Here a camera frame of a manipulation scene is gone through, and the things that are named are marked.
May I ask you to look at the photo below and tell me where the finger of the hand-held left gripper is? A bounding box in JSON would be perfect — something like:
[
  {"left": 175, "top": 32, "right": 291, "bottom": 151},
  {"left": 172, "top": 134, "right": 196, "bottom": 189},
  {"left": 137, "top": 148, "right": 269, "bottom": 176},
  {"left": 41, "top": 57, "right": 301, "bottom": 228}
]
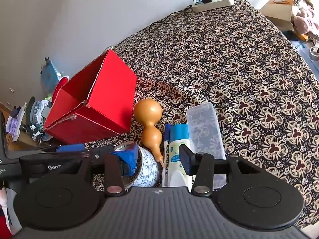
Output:
[
  {"left": 40, "top": 143, "right": 114, "bottom": 156},
  {"left": 19, "top": 153, "right": 92, "bottom": 179}
]

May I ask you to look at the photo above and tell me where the blue checked cloth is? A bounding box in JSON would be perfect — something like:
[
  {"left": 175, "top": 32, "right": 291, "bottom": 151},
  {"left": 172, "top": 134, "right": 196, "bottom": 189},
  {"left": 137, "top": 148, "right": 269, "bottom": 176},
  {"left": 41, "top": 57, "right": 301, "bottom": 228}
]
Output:
[{"left": 31, "top": 100, "right": 54, "bottom": 142}]

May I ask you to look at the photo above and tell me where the clear plastic case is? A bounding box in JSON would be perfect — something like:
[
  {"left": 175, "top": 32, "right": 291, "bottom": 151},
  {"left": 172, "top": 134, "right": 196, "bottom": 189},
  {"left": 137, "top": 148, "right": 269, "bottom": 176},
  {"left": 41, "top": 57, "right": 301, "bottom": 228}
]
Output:
[{"left": 186, "top": 103, "right": 227, "bottom": 188}]

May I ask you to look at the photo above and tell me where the brown cardboard box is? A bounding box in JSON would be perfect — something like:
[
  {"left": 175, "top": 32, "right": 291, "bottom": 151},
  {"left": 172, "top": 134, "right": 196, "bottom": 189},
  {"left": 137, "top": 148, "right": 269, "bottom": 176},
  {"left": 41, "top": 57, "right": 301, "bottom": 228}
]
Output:
[{"left": 259, "top": 0, "right": 301, "bottom": 31}]

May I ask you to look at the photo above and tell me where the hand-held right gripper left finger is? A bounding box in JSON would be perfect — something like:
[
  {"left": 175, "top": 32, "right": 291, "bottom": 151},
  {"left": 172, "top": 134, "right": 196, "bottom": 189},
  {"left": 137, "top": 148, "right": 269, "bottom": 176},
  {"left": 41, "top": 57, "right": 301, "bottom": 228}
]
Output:
[{"left": 72, "top": 143, "right": 139, "bottom": 197}]

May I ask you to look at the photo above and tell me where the white printed tape roll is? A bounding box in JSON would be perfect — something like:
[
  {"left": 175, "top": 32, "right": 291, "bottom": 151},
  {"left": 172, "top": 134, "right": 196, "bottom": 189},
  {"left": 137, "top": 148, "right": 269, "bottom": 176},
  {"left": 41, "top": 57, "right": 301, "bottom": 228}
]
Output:
[{"left": 113, "top": 142, "right": 160, "bottom": 190}]

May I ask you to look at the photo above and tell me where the white bottle with blue cap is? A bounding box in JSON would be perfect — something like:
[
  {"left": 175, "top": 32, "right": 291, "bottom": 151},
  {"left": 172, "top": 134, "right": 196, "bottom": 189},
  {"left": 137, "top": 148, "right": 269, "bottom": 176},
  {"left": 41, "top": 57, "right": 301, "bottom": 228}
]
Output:
[{"left": 172, "top": 124, "right": 193, "bottom": 188}]

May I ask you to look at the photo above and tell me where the blue bag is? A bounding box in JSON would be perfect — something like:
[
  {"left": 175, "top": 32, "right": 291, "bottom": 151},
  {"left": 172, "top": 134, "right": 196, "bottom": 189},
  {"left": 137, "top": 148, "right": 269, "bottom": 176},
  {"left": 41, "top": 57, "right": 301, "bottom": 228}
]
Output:
[{"left": 40, "top": 57, "right": 63, "bottom": 92}]

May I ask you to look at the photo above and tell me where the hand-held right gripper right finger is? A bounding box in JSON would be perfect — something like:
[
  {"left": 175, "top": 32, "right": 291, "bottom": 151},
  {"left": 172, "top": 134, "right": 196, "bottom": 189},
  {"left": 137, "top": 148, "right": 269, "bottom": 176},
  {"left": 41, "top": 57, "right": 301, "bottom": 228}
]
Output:
[{"left": 179, "top": 144, "right": 266, "bottom": 198}]

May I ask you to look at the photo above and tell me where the white whiteboard marker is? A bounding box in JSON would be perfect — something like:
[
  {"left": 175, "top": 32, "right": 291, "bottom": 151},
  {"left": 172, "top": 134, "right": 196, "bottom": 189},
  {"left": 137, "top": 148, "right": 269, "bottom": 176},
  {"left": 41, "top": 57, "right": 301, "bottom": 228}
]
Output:
[{"left": 162, "top": 124, "right": 176, "bottom": 188}]

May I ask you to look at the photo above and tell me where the pink cloth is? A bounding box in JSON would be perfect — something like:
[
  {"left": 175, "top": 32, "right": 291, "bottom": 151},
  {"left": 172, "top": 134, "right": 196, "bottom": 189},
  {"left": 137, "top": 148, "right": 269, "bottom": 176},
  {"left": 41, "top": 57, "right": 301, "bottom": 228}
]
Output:
[{"left": 291, "top": 0, "right": 319, "bottom": 36}]

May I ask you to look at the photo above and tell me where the tan wooden gourd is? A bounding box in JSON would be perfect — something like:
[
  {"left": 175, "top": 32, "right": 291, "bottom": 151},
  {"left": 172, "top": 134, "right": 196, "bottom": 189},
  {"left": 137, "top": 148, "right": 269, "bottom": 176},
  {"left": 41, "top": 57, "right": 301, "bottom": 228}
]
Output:
[{"left": 134, "top": 99, "right": 165, "bottom": 168}]

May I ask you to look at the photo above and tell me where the red cardboard box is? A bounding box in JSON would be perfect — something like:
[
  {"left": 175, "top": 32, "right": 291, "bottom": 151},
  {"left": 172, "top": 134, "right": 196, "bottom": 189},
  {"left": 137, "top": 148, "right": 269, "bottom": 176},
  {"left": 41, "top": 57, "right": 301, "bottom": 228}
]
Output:
[{"left": 43, "top": 49, "right": 138, "bottom": 145}]

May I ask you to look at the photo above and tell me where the white power strip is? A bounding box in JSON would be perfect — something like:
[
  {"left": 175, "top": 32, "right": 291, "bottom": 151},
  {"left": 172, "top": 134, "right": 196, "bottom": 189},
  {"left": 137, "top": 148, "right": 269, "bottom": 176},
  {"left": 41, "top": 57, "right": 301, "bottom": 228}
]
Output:
[{"left": 193, "top": 0, "right": 235, "bottom": 13}]

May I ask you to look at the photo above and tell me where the floral patterned cloth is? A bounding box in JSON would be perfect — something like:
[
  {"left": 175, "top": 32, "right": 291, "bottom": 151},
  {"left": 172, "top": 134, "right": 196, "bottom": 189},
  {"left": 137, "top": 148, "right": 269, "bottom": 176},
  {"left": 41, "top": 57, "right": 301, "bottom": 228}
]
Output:
[{"left": 85, "top": 0, "right": 319, "bottom": 229}]

